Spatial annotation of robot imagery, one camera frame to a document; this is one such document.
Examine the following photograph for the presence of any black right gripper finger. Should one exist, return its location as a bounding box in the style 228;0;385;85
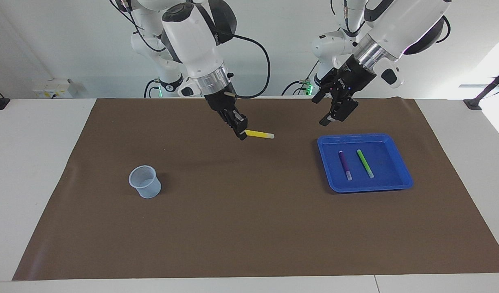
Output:
232;110;249;141
220;115;239;133

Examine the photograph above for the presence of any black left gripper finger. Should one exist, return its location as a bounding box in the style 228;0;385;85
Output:
319;96;359;127
312;68;340;104

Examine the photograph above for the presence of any yellow marker pen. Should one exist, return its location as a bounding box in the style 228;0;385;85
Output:
245;130;275;140

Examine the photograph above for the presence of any purple marker pen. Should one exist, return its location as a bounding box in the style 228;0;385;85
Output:
338;151;352;181

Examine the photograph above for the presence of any green marker pen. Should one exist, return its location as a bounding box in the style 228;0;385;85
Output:
357;149;375;179

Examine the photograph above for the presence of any blue plastic tray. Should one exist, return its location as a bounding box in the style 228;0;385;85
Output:
317;133;414;193

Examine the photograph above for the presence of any brown table mat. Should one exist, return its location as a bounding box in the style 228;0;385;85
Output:
12;98;499;281

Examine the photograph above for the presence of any translucent plastic cup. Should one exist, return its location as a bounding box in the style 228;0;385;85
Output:
129;165;162;199

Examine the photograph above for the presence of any white power strip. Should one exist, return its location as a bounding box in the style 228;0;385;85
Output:
33;79;85;99

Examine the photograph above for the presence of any black base cable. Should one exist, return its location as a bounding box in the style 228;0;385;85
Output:
144;79;162;98
281;80;309;96

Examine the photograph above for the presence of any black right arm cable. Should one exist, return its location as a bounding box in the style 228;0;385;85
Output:
229;35;271;99

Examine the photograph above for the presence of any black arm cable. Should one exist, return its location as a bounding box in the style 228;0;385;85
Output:
229;35;271;99
341;0;452;43

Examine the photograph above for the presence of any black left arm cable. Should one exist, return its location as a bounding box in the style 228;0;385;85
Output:
341;0;452;43

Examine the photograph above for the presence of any black stand bracket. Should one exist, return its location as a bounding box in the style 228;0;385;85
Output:
463;65;499;110

